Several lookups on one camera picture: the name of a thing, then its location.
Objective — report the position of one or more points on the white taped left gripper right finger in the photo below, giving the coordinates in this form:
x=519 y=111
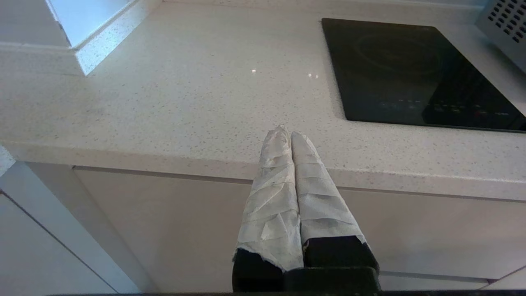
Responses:
x=324 y=209

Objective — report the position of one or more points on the white cabinet filler panel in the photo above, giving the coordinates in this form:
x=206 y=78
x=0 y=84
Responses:
x=82 y=230

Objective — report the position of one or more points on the black glass induction cooktop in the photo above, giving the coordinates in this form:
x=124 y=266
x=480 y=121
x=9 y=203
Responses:
x=411 y=74

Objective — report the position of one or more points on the white cabinet door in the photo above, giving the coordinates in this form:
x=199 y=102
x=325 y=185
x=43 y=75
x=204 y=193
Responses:
x=33 y=255

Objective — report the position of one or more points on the silver microwave oven housing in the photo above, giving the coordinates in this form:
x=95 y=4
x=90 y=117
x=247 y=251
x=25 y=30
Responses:
x=507 y=28

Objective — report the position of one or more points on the beige cabinet front panel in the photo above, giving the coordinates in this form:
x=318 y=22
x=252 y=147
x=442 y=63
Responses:
x=444 y=284
x=172 y=226

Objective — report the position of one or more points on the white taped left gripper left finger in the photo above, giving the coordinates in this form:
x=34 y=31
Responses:
x=271 y=213

